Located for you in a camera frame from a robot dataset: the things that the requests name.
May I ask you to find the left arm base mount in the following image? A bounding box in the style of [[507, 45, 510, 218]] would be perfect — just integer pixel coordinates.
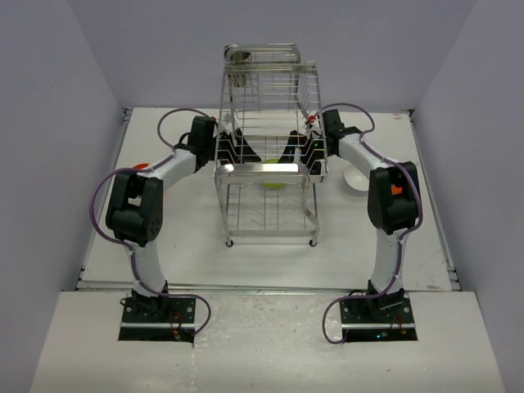
[[118, 292, 196, 344]]

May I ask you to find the green ribbed bowl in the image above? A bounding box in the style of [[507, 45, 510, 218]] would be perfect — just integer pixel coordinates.
[[260, 174, 287, 190]]

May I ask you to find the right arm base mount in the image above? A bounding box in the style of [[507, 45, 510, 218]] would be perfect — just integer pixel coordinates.
[[340, 295, 418, 343]]

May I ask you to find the metal wire dish rack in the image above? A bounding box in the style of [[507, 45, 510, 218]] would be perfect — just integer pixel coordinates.
[[214, 43, 328, 246]]

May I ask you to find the white ribbed bowl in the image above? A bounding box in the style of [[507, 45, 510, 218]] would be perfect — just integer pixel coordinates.
[[343, 165, 369, 195]]

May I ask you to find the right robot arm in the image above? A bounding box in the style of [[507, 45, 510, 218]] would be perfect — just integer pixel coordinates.
[[280, 104, 423, 322]]

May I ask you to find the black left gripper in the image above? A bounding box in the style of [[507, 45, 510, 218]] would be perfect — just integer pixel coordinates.
[[205, 129, 260, 173]]

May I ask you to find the perforated metal cutlery holder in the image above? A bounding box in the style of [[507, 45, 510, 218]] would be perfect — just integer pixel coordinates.
[[228, 51, 251, 88]]

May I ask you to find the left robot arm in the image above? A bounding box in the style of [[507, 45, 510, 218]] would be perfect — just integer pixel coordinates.
[[105, 115, 244, 322]]

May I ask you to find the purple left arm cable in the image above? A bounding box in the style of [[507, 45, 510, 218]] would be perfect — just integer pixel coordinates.
[[89, 106, 212, 337]]

